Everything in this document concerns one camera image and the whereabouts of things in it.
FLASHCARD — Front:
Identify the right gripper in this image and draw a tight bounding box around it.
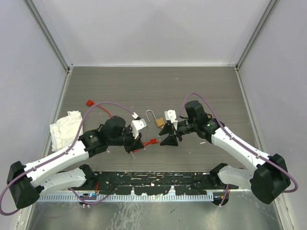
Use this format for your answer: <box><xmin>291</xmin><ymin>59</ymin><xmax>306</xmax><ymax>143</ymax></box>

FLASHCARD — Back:
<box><xmin>159</xmin><ymin>119</ymin><xmax>197</xmax><ymax>147</ymax></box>

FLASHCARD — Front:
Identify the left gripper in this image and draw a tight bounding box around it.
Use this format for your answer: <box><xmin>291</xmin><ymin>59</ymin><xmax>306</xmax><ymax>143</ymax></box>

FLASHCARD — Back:
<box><xmin>108</xmin><ymin>125</ymin><xmax>144</xmax><ymax>153</ymax></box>

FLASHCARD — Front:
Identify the red cable padlock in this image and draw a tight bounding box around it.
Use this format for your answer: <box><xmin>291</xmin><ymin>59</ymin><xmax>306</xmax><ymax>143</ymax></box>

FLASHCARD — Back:
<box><xmin>132</xmin><ymin>138</ymin><xmax>158</xmax><ymax>153</ymax></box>
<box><xmin>85</xmin><ymin>100</ymin><xmax>112</xmax><ymax>118</ymax></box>

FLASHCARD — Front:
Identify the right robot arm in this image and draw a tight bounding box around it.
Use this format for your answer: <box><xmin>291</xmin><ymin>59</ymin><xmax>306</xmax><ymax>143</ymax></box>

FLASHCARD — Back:
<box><xmin>159</xmin><ymin>100</ymin><xmax>291</xmax><ymax>204</ymax></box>

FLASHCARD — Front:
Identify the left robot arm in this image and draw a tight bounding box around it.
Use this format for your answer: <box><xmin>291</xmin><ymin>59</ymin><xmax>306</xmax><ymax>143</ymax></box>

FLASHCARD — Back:
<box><xmin>7</xmin><ymin>116</ymin><xmax>147</xmax><ymax>209</ymax></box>

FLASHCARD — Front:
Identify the brass padlock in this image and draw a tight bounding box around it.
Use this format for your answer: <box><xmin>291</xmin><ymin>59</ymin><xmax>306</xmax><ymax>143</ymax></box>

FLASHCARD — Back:
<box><xmin>145</xmin><ymin>109</ymin><xmax>165</xmax><ymax>128</ymax></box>

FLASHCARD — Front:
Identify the white cloth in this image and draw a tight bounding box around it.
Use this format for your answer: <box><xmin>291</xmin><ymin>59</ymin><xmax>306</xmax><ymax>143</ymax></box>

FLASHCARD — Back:
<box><xmin>49</xmin><ymin>111</ymin><xmax>82</xmax><ymax>152</ymax></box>

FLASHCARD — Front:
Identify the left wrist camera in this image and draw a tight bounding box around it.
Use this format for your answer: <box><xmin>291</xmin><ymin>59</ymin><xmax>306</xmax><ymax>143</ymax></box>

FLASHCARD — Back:
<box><xmin>130</xmin><ymin>113</ymin><xmax>147</xmax><ymax>139</ymax></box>

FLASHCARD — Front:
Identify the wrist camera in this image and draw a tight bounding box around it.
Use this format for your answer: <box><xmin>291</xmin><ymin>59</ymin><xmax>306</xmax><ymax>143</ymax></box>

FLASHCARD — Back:
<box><xmin>164</xmin><ymin>110</ymin><xmax>177</xmax><ymax>124</ymax></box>
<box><xmin>130</xmin><ymin>113</ymin><xmax>147</xmax><ymax>139</ymax></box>

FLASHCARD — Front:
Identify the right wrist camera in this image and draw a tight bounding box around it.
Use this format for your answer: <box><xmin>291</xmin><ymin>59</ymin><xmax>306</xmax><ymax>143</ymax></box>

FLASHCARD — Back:
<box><xmin>164</xmin><ymin>110</ymin><xmax>177</xmax><ymax>124</ymax></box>

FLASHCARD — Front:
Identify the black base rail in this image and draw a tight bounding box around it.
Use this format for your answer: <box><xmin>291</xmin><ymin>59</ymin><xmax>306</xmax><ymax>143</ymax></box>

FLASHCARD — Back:
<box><xmin>96</xmin><ymin>172</ymin><xmax>226</xmax><ymax>196</ymax></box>

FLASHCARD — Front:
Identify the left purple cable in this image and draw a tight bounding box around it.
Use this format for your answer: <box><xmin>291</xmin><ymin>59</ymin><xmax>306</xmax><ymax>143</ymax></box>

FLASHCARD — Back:
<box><xmin>0</xmin><ymin>102</ymin><xmax>141</xmax><ymax>215</ymax></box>

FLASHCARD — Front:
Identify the purple cable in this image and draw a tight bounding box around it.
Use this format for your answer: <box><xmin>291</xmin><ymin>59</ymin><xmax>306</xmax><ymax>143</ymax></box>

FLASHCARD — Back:
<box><xmin>0</xmin><ymin>102</ymin><xmax>141</xmax><ymax>215</ymax></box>
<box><xmin>179</xmin><ymin>92</ymin><xmax>299</xmax><ymax>194</ymax></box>

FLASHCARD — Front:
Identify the slotted cable duct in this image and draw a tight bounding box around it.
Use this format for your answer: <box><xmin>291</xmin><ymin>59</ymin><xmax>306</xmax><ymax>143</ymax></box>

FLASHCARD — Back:
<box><xmin>38</xmin><ymin>192</ymin><xmax>214</xmax><ymax>202</ymax></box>

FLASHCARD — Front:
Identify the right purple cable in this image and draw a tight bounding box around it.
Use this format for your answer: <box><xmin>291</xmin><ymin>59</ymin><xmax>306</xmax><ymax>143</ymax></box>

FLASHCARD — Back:
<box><xmin>179</xmin><ymin>92</ymin><xmax>299</xmax><ymax>194</ymax></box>

